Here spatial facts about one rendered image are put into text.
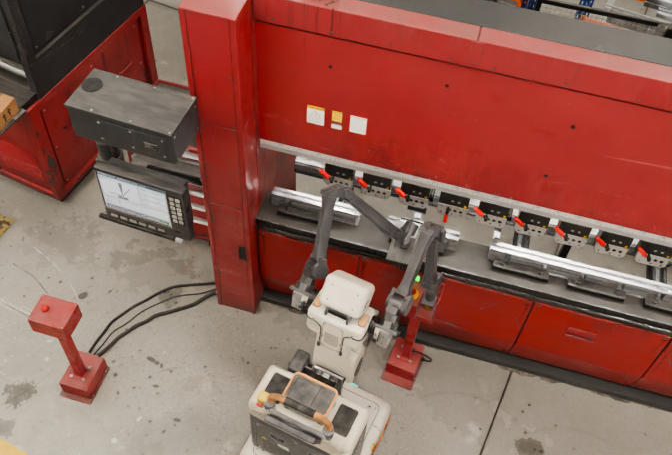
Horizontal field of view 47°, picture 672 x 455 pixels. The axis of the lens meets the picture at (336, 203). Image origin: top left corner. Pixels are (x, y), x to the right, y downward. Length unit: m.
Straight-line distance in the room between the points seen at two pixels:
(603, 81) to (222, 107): 1.64
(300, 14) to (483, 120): 0.92
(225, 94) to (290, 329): 1.90
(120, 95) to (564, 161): 1.97
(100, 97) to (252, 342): 2.03
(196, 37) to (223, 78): 0.22
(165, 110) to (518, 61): 1.47
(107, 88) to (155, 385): 2.00
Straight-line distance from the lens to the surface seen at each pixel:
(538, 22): 3.35
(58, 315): 4.18
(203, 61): 3.41
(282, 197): 4.25
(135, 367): 4.86
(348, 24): 3.27
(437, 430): 4.67
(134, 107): 3.37
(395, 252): 4.01
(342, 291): 3.43
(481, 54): 3.22
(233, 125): 3.62
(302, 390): 3.70
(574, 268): 4.23
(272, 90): 3.67
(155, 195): 3.58
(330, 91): 3.56
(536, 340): 4.60
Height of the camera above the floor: 4.26
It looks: 51 degrees down
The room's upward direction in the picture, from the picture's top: 4 degrees clockwise
